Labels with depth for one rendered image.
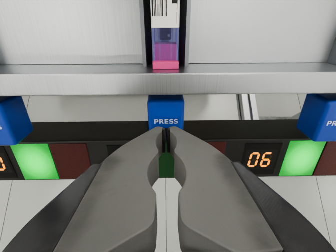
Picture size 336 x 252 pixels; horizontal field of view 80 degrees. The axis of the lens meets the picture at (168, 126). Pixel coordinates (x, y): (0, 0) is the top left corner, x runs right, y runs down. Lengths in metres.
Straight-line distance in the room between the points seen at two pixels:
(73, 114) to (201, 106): 0.56
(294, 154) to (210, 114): 0.72
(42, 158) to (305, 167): 0.22
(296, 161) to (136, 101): 0.78
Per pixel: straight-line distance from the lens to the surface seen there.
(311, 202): 1.00
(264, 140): 0.18
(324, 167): 0.22
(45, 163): 0.20
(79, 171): 0.19
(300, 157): 0.20
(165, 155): 0.17
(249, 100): 0.61
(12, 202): 1.01
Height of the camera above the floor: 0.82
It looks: 73 degrees down
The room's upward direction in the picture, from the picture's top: 2 degrees clockwise
